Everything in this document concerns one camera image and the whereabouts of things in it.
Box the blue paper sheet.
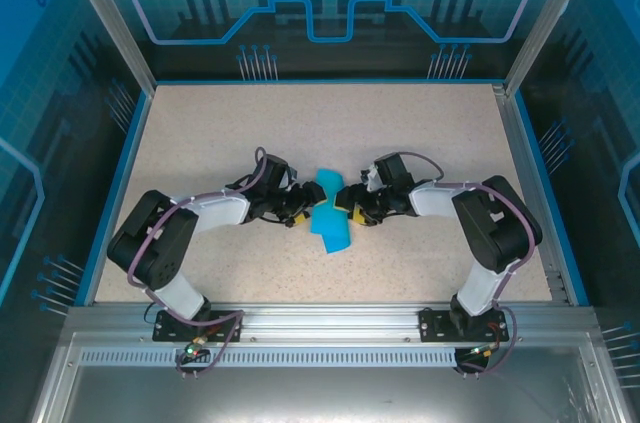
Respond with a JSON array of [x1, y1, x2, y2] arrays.
[[308, 167, 353, 256]]

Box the brass connector with green light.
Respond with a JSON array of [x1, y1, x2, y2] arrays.
[[184, 336, 208, 360], [468, 341, 502, 360]]

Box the steel front tray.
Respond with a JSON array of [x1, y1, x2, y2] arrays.
[[29, 332, 626, 423]]

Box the aluminium mounting rail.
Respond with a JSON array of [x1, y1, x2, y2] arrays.
[[67, 303, 599, 340]]

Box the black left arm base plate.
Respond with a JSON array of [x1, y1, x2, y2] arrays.
[[152, 308, 245, 343]]

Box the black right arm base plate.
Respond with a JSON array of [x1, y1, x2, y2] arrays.
[[418, 306, 511, 344]]

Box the slotted aluminium cable duct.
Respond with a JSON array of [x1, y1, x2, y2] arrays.
[[78, 348, 459, 367]]

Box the aluminium side rail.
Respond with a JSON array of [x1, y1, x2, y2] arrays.
[[492, 84, 571, 304]]

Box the aluminium frame post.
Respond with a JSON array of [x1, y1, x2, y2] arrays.
[[503, 0, 601, 97], [55, 0, 157, 94]]

